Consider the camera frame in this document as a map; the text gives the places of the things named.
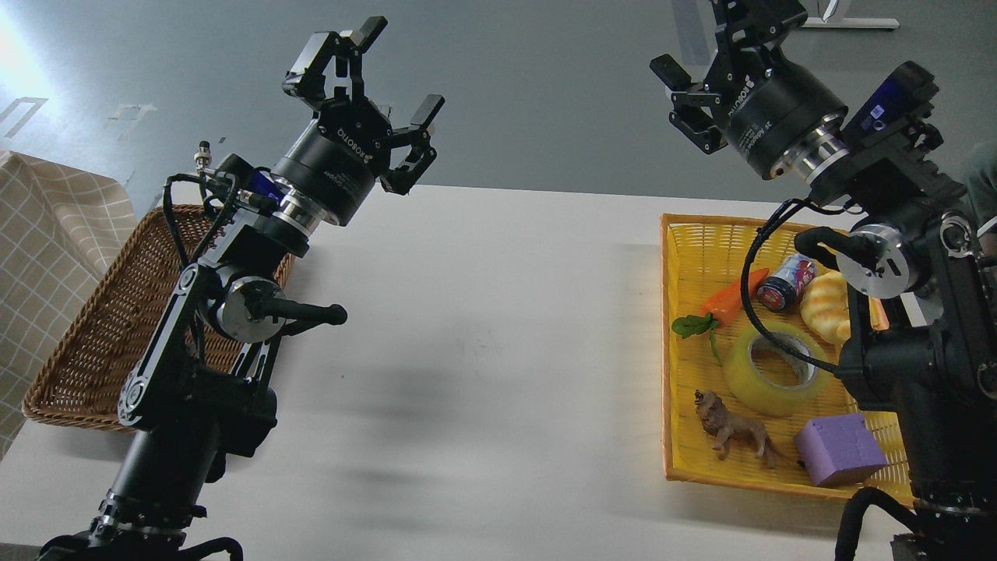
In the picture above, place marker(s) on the brown toy lion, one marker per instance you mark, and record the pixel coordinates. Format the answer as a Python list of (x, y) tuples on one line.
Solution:
[(725, 427)]

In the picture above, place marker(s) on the small soda can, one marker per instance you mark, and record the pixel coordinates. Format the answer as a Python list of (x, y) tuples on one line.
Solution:
[(782, 289)]

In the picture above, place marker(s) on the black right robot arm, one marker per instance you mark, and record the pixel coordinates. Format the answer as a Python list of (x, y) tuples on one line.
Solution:
[(922, 291)]

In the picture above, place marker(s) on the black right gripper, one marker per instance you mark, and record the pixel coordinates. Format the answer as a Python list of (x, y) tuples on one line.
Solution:
[(758, 102)]

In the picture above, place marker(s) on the brown wicker basket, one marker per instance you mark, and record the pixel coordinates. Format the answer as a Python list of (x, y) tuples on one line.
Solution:
[(79, 384)]

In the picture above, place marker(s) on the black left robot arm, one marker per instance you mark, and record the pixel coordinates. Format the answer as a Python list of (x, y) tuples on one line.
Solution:
[(201, 390)]

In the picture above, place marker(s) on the toy croissant bread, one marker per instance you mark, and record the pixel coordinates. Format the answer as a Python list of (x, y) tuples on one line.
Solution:
[(824, 308)]

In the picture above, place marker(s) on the white metal stand base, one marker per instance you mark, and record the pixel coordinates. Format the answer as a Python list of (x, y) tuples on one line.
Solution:
[(835, 15)]

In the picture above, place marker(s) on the yellow tape roll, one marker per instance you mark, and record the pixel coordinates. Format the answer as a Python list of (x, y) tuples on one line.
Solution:
[(767, 378)]

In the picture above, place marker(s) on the beige checkered cloth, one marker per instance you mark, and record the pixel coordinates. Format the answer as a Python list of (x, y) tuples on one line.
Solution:
[(61, 228)]

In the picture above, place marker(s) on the purple foam block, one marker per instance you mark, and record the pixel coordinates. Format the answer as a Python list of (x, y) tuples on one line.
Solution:
[(839, 450)]

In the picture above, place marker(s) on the orange toy carrot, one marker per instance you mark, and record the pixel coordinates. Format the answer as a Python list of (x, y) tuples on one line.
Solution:
[(718, 311)]

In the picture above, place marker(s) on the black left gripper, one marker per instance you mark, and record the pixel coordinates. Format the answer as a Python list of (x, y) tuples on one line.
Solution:
[(336, 159)]

